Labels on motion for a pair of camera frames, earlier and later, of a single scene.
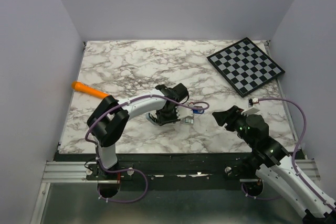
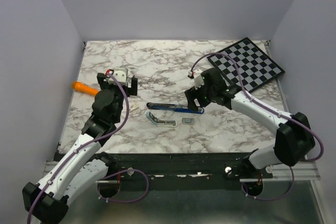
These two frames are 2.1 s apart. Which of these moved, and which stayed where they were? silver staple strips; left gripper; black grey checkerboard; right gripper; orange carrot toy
Moved: left gripper; right gripper
Stayed: silver staple strips; black grey checkerboard; orange carrot toy
